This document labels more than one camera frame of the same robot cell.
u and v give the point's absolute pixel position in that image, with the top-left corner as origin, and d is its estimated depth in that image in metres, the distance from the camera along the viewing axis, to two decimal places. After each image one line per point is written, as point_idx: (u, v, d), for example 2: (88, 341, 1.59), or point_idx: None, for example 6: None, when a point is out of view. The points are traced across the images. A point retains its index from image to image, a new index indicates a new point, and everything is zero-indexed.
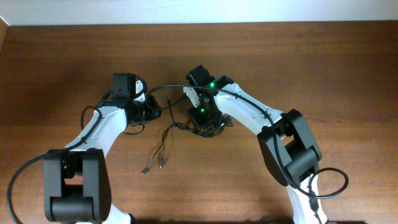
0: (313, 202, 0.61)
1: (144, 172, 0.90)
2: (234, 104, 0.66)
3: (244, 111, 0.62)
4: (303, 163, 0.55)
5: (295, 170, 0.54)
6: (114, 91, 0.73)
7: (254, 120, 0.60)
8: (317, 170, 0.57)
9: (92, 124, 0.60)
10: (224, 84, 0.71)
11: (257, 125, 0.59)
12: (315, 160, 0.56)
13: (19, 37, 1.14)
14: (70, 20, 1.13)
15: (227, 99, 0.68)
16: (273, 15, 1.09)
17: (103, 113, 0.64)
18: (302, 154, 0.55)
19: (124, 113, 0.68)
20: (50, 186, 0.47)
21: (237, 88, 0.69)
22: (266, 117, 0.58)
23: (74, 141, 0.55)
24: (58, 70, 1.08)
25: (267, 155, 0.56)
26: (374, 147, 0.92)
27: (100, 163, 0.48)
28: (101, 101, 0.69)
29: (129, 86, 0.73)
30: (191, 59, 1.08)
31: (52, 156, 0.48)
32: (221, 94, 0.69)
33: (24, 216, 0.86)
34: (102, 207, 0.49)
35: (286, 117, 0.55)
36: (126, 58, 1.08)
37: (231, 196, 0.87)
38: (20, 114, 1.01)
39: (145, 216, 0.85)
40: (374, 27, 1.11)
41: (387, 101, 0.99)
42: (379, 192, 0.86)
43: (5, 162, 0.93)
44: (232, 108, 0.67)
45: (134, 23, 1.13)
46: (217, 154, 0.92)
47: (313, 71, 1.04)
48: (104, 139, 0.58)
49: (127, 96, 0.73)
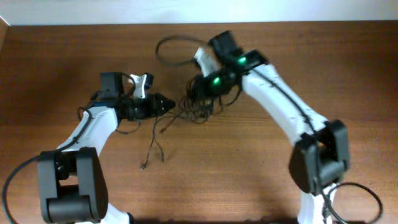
0: (326, 210, 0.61)
1: (143, 167, 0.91)
2: (270, 94, 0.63)
3: (280, 104, 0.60)
4: (331, 174, 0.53)
5: (323, 180, 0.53)
6: (101, 91, 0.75)
7: (293, 120, 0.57)
8: (341, 180, 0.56)
9: (83, 124, 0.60)
10: (257, 61, 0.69)
11: (295, 127, 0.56)
12: (343, 171, 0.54)
13: (18, 37, 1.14)
14: (69, 20, 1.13)
15: (260, 85, 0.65)
16: (272, 15, 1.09)
17: (93, 114, 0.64)
18: (333, 164, 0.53)
19: (113, 112, 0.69)
20: (45, 186, 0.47)
21: (273, 75, 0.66)
22: (307, 122, 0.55)
23: (66, 142, 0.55)
24: (57, 70, 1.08)
25: (296, 162, 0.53)
26: (374, 147, 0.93)
27: (94, 161, 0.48)
28: (90, 102, 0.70)
29: (116, 84, 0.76)
30: (191, 58, 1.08)
31: (45, 157, 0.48)
32: (254, 78, 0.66)
33: (23, 216, 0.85)
34: (99, 205, 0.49)
35: (330, 127, 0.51)
36: (126, 57, 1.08)
37: (231, 196, 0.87)
38: (20, 114, 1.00)
39: (145, 216, 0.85)
40: (373, 27, 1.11)
41: (387, 101, 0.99)
42: (379, 192, 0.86)
43: (4, 162, 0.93)
44: (264, 97, 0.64)
45: (134, 23, 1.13)
46: (217, 153, 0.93)
47: (313, 71, 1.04)
48: (96, 137, 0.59)
49: (115, 95, 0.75)
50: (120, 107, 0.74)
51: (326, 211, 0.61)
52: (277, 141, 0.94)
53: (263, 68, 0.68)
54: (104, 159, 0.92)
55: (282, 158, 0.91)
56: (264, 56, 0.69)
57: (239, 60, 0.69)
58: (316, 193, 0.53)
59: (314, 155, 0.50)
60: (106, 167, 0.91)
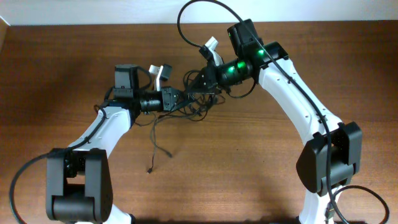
0: (329, 211, 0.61)
1: (149, 171, 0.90)
2: (286, 89, 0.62)
3: (296, 101, 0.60)
4: (339, 175, 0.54)
5: (331, 180, 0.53)
6: (115, 88, 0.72)
7: (307, 119, 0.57)
8: (348, 182, 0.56)
9: (96, 124, 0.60)
10: (277, 56, 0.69)
11: (310, 126, 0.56)
12: (351, 173, 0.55)
13: (20, 37, 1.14)
14: (70, 20, 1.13)
15: (277, 79, 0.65)
16: (271, 15, 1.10)
17: (107, 113, 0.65)
18: (341, 166, 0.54)
19: (128, 114, 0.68)
20: (52, 185, 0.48)
21: (291, 70, 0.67)
22: (321, 122, 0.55)
23: (78, 140, 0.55)
24: (58, 70, 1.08)
25: (306, 160, 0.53)
26: (374, 147, 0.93)
27: (103, 163, 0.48)
28: (105, 101, 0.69)
29: (131, 81, 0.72)
30: (191, 58, 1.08)
31: (56, 154, 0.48)
32: (271, 72, 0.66)
33: (24, 215, 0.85)
34: (103, 208, 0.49)
35: (344, 129, 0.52)
36: (126, 56, 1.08)
37: (231, 196, 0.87)
38: (21, 113, 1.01)
39: (145, 216, 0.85)
40: (372, 27, 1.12)
41: (386, 101, 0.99)
42: (379, 192, 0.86)
43: (5, 162, 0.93)
44: (280, 91, 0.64)
45: (134, 22, 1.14)
46: (217, 153, 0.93)
47: (313, 71, 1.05)
48: (108, 139, 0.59)
49: (131, 94, 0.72)
50: (134, 108, 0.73)
51: (329, 211, 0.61)
52: (278, 141, 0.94)
53: (283, 63, 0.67)
54: None
55: (282, 158, 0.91)
56: (284, 51, 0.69)
57: (258, 52, 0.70)
58: (323, 193, 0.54)
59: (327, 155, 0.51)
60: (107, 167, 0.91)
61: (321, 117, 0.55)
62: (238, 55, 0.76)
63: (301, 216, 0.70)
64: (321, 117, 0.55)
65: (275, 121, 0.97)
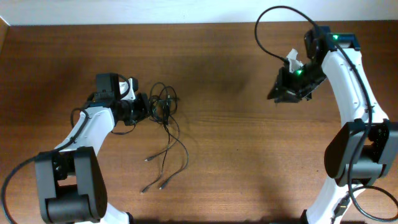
0: (340, 207, 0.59)
1: (143, 190, 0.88)
2: (346, 75, 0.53)
3: (349, 86, 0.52)
4: (363, 171, 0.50)
5: (354, 172, 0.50)
6: (97, 92, 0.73)
7: (354, 105, 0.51)
8: (370, 184, 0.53)
9: (79, 124, 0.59)
10: (346, 44, 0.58)
11: (353, 112, 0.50)
12: (377, 175, 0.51)
13: (19, 37, 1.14)
14: (69, 20, 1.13)
15: (341, 65, 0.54)
16: (271, 15, 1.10)
17: (90, 114, 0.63)
18: (370, 162, 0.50)
19: (110, 112, 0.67)
20: (44, 187, 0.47)
21: (357, 60, 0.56)
22: (367, 112, 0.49)
23: (63, 143, 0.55)
24: (58, 70, 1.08)
25: (338, 142, 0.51)
26: None
27: (91, 160, 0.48)
28: (86, 102, 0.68)
29: (112, 85, 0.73)
30: (191, 59, 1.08)
31: (43, 157, 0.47)
32: (337, 55, 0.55)
33: (24, 216, 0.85)
34: (98, 203, 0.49)
35: (388, 124, 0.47)
36: (126, 57, 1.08)
37: (231, 196, 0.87)
38: (20, 113, 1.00)
39: (145, 216, 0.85)
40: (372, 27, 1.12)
41: (387, 101, 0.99)
42: (379, 192, 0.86)
43: (5, 162, 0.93)
44: (336, 75, 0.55)
45: (135, 23, 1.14)
46: (217, 153, 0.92)
47: None
48: (94, 137, 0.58)
49: (112, 96, 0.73)
50: (117, 108, 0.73)
51: (339, 208, 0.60)
52: (278, 141, 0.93)
53: (351, 53, 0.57)
54: (104, 159, 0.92)
55: (282, 158, 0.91)
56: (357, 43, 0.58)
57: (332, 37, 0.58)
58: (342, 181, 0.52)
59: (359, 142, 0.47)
60: (107, 167, 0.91)
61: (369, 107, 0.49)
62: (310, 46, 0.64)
63: (311, 210, 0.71)
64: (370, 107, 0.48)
65: (275, 121, 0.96)
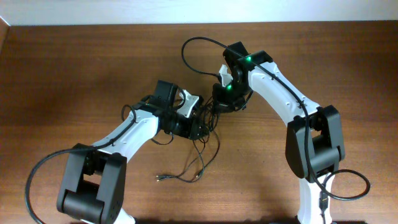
0: (323, 201, 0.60)
1: (147, 180, 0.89)
2: (270, 85, 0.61)
3: (279, 94, 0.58)
4: (324, 162, 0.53)
5: (314, 168, 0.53)
6: (153, 96, 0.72)
7: (288, 106, 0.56)
8: (336, 170, 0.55)
9: (125, 126, 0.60)
10: (262, 61, 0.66)
11: (290, 112, 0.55)
12: (337, 159, 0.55)
13: (19, 37, 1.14)
14: (69, 20, 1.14)
15: (262, 78, 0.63)
16: (272, 15, 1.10)
17: (138, 117, 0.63)
18: (327, 152, 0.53)
19: (157, 121, 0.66)
20: (68, 180, 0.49)
21: (275, 68, 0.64)
22: (301, 108, 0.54)
23: (103, 141, 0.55)
24: (58, 70, 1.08)
25: (291, 146, 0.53)
26: (374, 147, 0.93)
27: (119, 171, 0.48)
28: (138, 102, 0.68)
29: (169, 95, 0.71)
30: (191, 59, 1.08)
31: (77, 152, 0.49)
32: (255, 71, 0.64)
33: (24, 215, 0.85)
34: (111, 213, 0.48)
35: (322, 112, 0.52)
36: (126, 57, 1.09)
37: (231, 196, 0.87)
38: (21, 113, 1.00)
39: (145, 216, 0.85)
40: (371, 27, 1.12)
41: (387, 101, 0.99)
42: (379, 192, 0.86)
43: (5, 162, 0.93)
44: (266, 88, 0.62)
45: (134, 23, 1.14)
46: (217, 154, 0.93)
47: (313, 71, 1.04)
48: (132, 145, 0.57)
49: (166, 103, 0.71)
50: (165, 117, 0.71)
51: (322, 202, 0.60)
52: (278, 141, 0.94)
53: (267, 65, 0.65)
54: None
55: (282, 158, 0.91)
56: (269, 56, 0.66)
57: (247, 58, 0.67)
58: (310, 178, 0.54)
59: (305, 137, 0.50)
60: None
61: (300, 103, 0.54)
62: (229, 63, 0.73)
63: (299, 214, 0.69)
64: (300, 102, 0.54)
65: (275, 121, 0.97)
